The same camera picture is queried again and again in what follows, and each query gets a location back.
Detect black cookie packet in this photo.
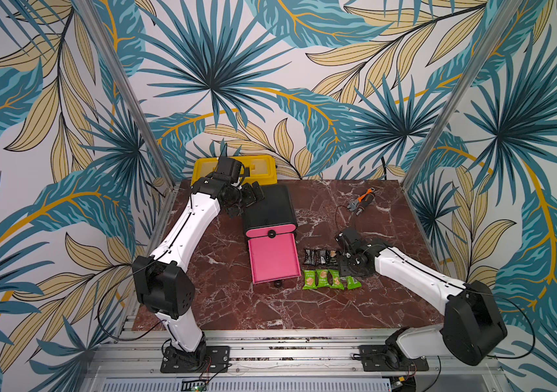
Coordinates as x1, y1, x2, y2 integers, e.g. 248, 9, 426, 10
314, 249, 327, 266
325, 250, 338, 268
303, 248, 317, 266

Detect green cookie packet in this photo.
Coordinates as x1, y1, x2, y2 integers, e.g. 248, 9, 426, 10
328, 269, 345, 290
346, 276, 362, 290
302, 269, 318, 290
316, 269, 331, 288

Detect pink top drawer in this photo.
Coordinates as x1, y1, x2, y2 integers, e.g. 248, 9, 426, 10
244, 223, 297, 238

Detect black drawer cabinet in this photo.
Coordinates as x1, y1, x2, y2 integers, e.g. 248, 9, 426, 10
243, 184, 298, 237

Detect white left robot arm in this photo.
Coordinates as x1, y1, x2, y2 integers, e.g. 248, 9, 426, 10
132, 157, 264, 353

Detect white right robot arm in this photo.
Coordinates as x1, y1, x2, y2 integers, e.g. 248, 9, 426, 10
336, 228, 508, 369

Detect yellow black toolbox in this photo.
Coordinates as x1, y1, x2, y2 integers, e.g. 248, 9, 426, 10
191, 155, 278, 186

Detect orange adjustable wrench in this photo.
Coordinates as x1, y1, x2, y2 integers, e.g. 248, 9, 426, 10
347, 188, 375, 212

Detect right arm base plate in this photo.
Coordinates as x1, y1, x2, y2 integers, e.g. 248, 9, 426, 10
351, 345, 430, 374

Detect aluminium front rail frame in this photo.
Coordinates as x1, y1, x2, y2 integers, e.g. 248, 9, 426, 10
80, 329, 512, 391

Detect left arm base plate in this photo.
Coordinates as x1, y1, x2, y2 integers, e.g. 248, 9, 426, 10
160, 346, 231, 374

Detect left aluminium corner post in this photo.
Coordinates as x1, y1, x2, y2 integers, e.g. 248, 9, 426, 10
74, 0, 176, 191

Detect aluminium corner post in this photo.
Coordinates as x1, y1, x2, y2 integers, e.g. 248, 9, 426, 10
74, 0, 176, 191
401, 0, 523, 191

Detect right aluminium corner post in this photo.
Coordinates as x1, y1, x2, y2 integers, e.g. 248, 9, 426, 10
401, 0, 523, 191

